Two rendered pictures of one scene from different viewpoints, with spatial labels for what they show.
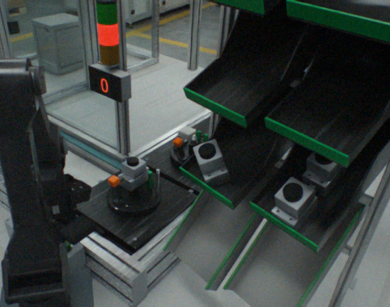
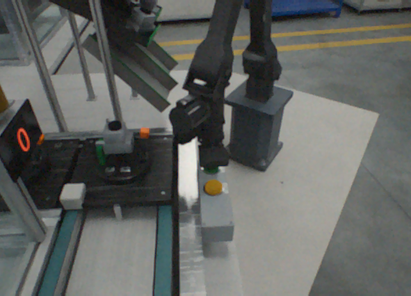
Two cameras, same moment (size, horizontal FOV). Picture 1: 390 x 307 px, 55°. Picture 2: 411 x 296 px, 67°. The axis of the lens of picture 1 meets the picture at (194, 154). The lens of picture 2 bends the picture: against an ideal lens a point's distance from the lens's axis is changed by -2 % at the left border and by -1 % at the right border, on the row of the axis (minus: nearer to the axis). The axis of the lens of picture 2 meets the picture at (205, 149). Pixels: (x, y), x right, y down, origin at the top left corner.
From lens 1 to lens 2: 119 cm
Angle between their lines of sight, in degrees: 93
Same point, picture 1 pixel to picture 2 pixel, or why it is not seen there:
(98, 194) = (140, 188)
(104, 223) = (168, 160)
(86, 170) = (87, 272)
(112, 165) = (71, 233)
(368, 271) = (78, 94)
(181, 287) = not seen: hidden behind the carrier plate
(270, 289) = not seen: hidden behind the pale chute
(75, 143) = not seen: outside the picture
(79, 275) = (231, 99)
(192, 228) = (144, 95)
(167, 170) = (58, 172)
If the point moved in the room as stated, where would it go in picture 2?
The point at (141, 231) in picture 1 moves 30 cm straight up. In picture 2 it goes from (154, 140) to (140, 29)
